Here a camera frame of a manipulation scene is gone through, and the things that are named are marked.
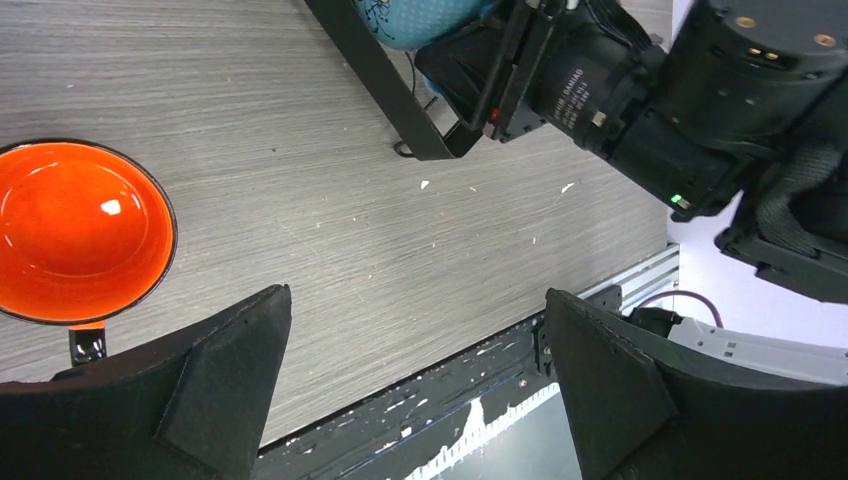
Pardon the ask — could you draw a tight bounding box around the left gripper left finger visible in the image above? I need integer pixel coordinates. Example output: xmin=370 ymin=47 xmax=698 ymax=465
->
xmin=1 ymin=284 xmax=292 ymax=479

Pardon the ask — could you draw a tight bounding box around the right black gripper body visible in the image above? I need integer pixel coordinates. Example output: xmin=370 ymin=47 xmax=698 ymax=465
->
xmin=476 ymin=1 xmax=742 ymax=221

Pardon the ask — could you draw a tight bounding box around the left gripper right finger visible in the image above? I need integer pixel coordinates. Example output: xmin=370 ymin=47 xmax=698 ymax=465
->
xmin=545 ymin=289 xmax=847 ymax=479

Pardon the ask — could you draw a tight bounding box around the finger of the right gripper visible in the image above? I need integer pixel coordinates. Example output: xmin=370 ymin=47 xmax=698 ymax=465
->
xmin=415 ymin=16 xmax=517 ymax=133

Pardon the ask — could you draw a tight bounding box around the large orange mug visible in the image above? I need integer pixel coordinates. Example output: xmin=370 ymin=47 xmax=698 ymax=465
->
xmin=1 ymin=138 xmax=178 ymax=366

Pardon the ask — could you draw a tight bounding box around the blue mug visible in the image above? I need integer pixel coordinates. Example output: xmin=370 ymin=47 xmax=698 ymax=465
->
xmin=353 ymin=0 xmax=495 ymax=51

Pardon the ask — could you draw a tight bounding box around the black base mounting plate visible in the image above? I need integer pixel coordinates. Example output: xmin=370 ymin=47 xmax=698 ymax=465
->
xmin=250 ymin=312 xmax=553 ymax=479

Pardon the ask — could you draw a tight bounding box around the black wire dish rack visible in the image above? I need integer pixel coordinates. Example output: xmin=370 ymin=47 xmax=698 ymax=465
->
xmin=306 ymin=0 xmax=481 ymax=161

